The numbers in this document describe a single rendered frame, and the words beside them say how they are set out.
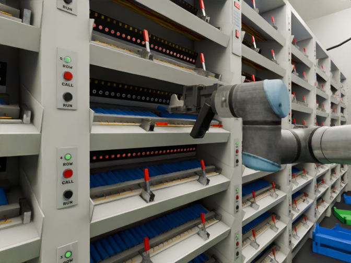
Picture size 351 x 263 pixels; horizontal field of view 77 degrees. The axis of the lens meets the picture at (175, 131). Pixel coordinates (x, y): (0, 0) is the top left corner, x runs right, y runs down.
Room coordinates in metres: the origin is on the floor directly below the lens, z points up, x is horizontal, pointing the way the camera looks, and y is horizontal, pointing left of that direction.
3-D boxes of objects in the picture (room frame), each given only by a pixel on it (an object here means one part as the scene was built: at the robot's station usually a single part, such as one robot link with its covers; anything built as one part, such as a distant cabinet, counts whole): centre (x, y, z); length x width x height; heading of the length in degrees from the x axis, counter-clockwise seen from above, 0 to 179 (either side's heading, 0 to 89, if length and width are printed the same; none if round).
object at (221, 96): (0.60, -0.14, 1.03); 0.10 x 0.05 x 0.09; 137
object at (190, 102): (0.66, -0.09, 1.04); 0.12 x 0.08 x 0.09; 47
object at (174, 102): (0.72, 0.01, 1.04); 0.09 x 0.03 x 0.06; 51
